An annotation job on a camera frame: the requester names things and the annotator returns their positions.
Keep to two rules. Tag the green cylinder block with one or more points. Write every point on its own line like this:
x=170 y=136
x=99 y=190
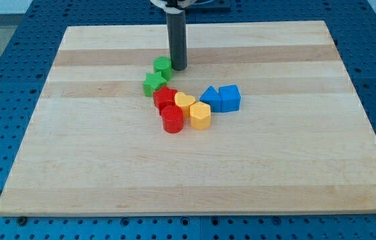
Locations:
x=164 y=66

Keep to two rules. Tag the blue cube block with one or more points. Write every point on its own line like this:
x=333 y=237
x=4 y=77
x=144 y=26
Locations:
x=230 y=98

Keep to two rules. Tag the yellow heart block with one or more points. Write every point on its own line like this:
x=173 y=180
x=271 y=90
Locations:
x=184 y=102

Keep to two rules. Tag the red star block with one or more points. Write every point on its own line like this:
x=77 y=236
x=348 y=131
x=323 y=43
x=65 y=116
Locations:
x=164 y=97

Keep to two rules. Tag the wooden board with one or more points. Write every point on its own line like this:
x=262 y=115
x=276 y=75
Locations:
x=300 y=143

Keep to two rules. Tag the green star block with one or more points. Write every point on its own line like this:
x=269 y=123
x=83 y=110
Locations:
x=152 y=83

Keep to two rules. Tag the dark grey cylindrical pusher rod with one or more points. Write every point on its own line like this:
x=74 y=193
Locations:
x=176 y=28

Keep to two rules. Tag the yellow hexagon block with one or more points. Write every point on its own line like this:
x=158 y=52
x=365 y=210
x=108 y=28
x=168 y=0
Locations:
x=200 y=115

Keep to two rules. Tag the white rod mount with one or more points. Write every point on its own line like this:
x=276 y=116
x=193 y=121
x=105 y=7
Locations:
x=173 y=6

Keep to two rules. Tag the blue triangle block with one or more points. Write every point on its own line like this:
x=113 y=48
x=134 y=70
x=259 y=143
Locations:
x=212 y=98

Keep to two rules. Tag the red cylinder block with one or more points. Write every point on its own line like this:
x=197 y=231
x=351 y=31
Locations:
x=172 y=119

